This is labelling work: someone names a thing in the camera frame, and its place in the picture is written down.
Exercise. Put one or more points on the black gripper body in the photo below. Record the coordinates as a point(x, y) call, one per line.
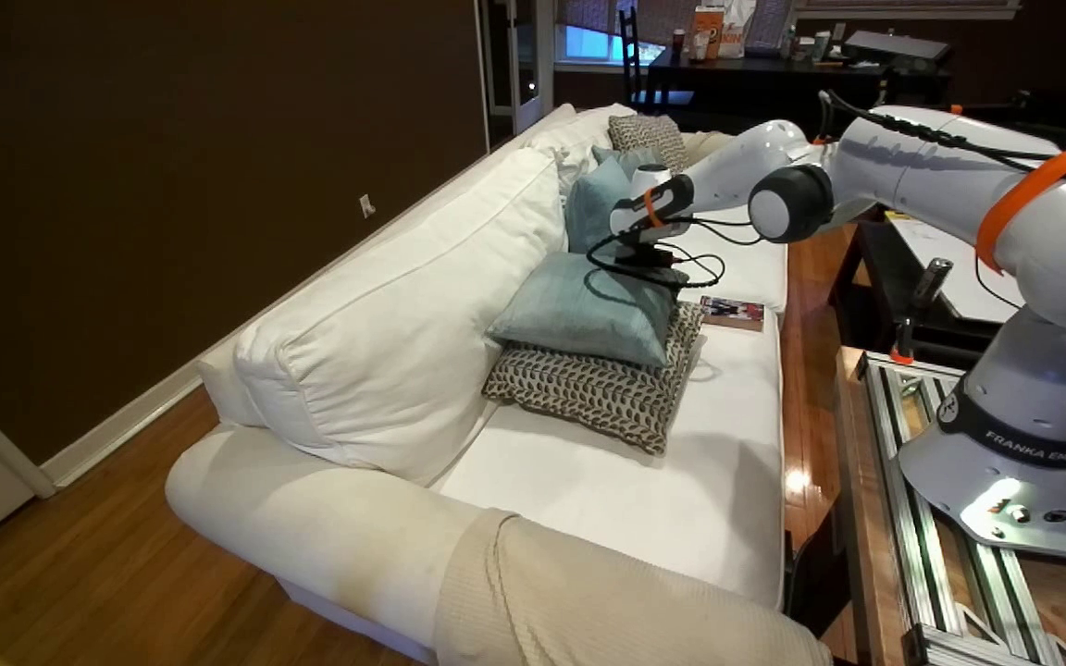
point(645, 250)

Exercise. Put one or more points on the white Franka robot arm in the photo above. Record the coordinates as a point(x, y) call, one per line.
point(928, 168)

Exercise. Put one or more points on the small upright teal pillow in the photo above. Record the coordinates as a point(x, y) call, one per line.
point(593, 204)

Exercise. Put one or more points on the large flat teal pillow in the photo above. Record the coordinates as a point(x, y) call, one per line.
point(570, 315)

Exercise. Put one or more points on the large black white patterned pillow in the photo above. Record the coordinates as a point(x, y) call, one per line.
point(607, 393)

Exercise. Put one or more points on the small white back cushion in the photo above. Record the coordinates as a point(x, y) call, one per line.
point(583, 136)

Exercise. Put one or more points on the dark wooden chair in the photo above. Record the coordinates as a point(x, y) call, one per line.
point(645, 60)

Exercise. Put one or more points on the black metal floor stand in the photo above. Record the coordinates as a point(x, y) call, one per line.
point(887, 290)

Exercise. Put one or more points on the bright window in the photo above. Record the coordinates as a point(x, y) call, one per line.
point(583, 41)

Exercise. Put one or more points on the orange white box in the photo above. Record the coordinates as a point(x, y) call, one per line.
point(720, 30)

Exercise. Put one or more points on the white fabric sofa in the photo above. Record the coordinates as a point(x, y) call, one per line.
point(631, 506)

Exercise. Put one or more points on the large white back cushion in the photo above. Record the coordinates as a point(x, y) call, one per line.
point(397, 334)

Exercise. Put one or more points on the white floor mat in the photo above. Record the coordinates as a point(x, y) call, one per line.
point(972, 299)

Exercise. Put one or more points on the grey flat device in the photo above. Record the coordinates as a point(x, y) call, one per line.
point(897, 46)

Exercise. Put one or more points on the white baseboard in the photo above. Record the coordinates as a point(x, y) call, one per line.
point(113, 432)

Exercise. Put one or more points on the white door frame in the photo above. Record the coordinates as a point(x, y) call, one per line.
point(543, 60)

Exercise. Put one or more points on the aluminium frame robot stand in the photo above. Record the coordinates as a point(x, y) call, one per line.
point(928, 578)

